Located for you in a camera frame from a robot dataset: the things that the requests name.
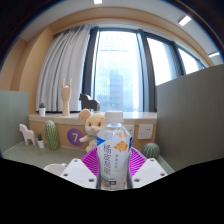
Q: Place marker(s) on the grey desk partition panel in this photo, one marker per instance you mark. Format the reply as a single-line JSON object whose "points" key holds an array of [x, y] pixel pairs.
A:
{"points": [[193, 116]]}

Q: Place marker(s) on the wooden windowsill ledge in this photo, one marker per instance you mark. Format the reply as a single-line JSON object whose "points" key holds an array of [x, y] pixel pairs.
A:
{"points": [[140, 116]]}

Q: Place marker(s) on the green desk partition panel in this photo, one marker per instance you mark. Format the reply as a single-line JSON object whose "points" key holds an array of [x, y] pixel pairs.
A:
{"points": [[13, 120]]}

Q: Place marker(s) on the small plant in white pot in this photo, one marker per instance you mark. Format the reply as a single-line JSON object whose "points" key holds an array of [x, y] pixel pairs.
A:
{"points": [[42, 111], [40, 144]]}

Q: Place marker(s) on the beige plush mouse toy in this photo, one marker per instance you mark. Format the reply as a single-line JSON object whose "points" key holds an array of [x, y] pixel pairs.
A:
{"points": [[90, 128]]}

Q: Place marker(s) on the pink horse figurine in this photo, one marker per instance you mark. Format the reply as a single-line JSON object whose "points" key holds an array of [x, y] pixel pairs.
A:
{"points": [[27, 134]]}

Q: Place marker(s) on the tall green cactus ornament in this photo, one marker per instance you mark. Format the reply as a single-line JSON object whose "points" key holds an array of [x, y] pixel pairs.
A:
{"points": [[51, 135]]}

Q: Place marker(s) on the black horse figurine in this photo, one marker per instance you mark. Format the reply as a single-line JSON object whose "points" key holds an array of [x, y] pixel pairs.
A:
{"points": [[88, 103]]}

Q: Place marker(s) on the clear plastic drink bottle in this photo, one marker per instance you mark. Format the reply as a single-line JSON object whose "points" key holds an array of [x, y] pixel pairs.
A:
{"points": [[114, 156]]}

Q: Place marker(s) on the round green cactus ornament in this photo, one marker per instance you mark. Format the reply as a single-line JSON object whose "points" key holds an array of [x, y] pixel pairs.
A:
{"points": [[151, 150]]}

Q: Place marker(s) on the ceiling strip lights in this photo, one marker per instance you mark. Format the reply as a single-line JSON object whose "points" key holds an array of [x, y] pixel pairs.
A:
{"points": [[184, 20]]}

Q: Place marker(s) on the wooden hand model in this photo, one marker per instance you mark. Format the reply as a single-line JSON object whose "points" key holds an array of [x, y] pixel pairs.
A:
{"points": [[66, 96]]}

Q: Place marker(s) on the white pleated curtain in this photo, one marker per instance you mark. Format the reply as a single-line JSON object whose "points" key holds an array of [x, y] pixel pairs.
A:
{"points": [[61, 66]]}

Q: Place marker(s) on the large glass window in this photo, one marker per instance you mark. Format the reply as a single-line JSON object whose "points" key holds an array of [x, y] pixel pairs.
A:
{"points": [[116, 70]]}

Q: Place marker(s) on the white wall socket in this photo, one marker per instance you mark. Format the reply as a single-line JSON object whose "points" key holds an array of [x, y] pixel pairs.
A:
{"points": [[145, 131], [130, 130]]}

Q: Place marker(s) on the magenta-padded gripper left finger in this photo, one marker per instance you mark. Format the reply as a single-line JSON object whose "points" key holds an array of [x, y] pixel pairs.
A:
{"points": [[78, 171]]}

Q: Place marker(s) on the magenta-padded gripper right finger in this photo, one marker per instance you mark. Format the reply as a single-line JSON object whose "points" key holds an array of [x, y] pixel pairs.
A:
{"points": [[148, 171]]}

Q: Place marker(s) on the round purple sign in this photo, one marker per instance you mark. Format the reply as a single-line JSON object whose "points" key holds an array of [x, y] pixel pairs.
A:
{"points": [[74, 137]]}

